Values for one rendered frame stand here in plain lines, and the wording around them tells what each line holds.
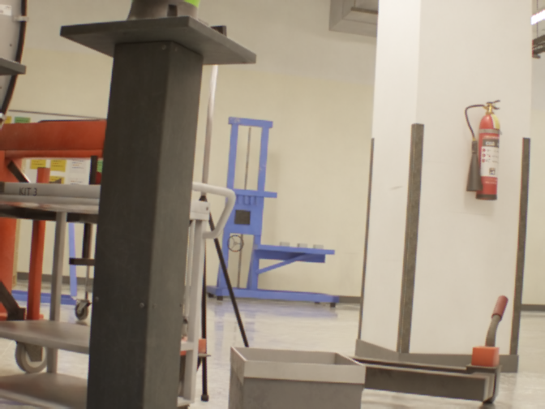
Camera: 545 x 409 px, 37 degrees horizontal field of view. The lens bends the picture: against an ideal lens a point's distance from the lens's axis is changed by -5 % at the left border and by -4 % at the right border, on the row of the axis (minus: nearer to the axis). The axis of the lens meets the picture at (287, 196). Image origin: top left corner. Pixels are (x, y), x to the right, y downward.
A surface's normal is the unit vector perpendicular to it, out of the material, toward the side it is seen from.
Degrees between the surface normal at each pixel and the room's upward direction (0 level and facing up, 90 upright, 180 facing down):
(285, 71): 90
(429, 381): 90
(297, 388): 90
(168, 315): 90
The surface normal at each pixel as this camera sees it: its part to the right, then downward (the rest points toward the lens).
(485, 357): -0.43, -0.10
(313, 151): 0.23, -0.05
